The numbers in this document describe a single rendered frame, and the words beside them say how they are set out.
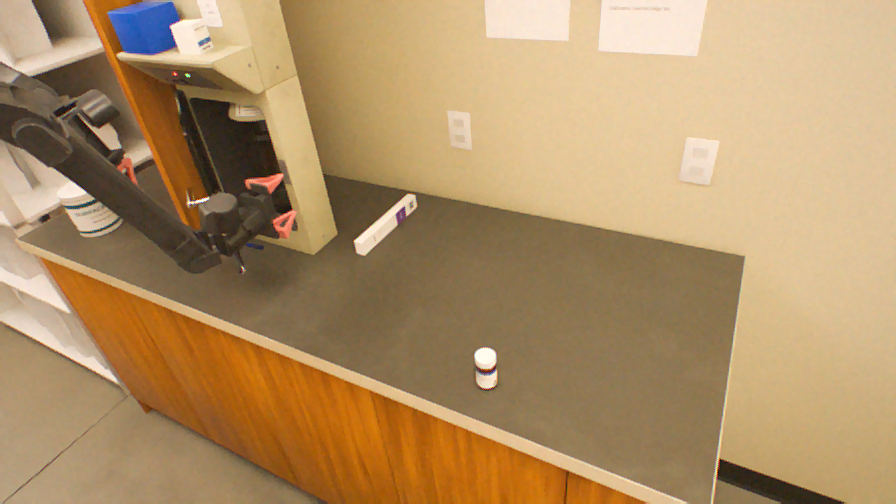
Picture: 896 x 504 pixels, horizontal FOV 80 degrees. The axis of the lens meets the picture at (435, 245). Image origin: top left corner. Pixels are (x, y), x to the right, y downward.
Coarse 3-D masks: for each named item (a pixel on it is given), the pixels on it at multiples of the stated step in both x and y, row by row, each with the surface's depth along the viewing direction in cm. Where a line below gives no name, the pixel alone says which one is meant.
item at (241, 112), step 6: (234, 108) 133; (240, 108) 132; (246, 108) 131; (252, 108) 131; (258, 108) 131; (234, 114) 133; (240, 114) 132; (246, 114) 131; (252, 114) 131; (258, 114) 131; (240, 120) 132; (246, 120) 132; (252, 120) 132; (258, 120) 132
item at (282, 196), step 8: (248, 136) 143; (256, 152) 143; (264, 152) 142; (272, 152) 142; (264, 160) 143; (272, 160) 143; (264, 168) 145; (272, 168) 144; (264, 176) 147; (280, 184) 148; (272, 192) 149; (280, 192) 149; (272, 200) 152; (280, 200) 150; (288, 200) 151
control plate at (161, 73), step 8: (152, 72) 125; (160, 72) 123; (168, 72) 120; (176, 72) 119; (184, 72) 117; (192, 72) 115; (168, 80) 128; (192, 80) 122; (200, 80) 120; (208, 80) 118; (216, 88) 123
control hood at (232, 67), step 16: (176, 48) 119; (224, 48) 115; (240, 48) 114; (144, 64) 120; (160, 64) 116; (176, 64) 113; (192, 64) 110; (208, 64) 107; (224, 64) 109; (240, 64) 113; (256, 64) 117; (160, 80) 131; (224, 80) 115; (240, 80) 114; (256, 80) 118
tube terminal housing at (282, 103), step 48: (144, 0) 123; (192, 0) 116; (240, 0) 110; (288, 48) 124; (192, 96) 134; (240, 96) 126; (288, 96) 127; (288, 144) 130; (288, 192) 137; (288, 240) 150
